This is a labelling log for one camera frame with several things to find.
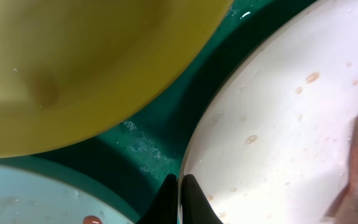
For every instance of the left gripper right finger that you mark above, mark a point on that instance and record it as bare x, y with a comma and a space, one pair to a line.
195, 206

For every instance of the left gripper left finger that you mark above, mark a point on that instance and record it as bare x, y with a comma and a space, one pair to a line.
164, 207

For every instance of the yellow-green plate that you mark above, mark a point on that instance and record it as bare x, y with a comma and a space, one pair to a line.
71, 69

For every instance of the teal plastic tray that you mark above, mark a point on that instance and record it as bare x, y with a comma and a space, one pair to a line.
132, 159

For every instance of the white pink plate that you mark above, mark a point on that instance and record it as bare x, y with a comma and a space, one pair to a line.
273, 145

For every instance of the light blue plate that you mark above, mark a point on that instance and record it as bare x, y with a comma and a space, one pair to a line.
30, 198

